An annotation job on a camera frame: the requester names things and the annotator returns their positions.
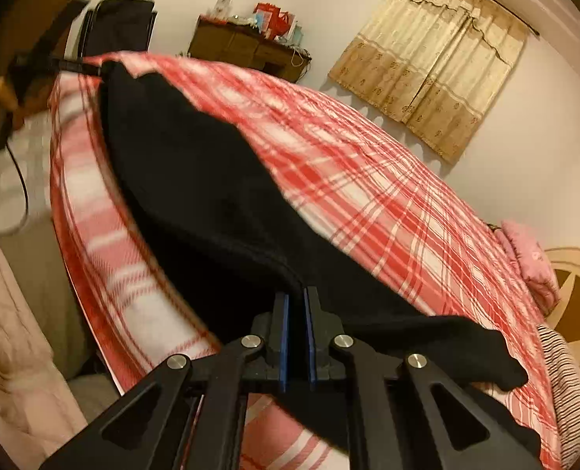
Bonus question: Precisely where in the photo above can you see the black pants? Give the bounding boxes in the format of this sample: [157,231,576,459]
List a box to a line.
[95,60,530,451]

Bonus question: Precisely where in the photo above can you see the black folding chair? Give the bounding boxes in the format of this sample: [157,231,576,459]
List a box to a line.
[76,0,157,58]

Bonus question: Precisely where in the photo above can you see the striped pillow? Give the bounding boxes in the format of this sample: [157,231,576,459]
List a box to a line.
[536,325,580,469]

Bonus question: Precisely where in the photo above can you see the pink padded jacket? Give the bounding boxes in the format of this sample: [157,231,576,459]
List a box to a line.
[0,250,87,469]

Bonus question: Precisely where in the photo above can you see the pink folded quilt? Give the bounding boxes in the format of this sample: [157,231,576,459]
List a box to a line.
[494,220,561,316]

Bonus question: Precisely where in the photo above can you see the red white plaid bed cover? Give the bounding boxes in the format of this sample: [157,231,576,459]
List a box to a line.
[50,52,560,469]

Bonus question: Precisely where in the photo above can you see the dark brown wooden desk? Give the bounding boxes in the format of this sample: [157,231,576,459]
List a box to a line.
[187,16,311,83]

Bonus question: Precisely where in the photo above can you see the white card on desk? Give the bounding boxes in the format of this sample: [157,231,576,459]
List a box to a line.
[210,0,232,20]

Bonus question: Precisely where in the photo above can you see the red gift bag on desk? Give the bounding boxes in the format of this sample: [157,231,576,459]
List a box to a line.
[254,2,294,39]

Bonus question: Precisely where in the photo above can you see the beige patterned window curtain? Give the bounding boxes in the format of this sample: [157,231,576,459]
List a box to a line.
[328,0,530,165]

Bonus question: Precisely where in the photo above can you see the black cable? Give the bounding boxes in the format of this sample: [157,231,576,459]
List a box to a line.
[0,141,31,239]

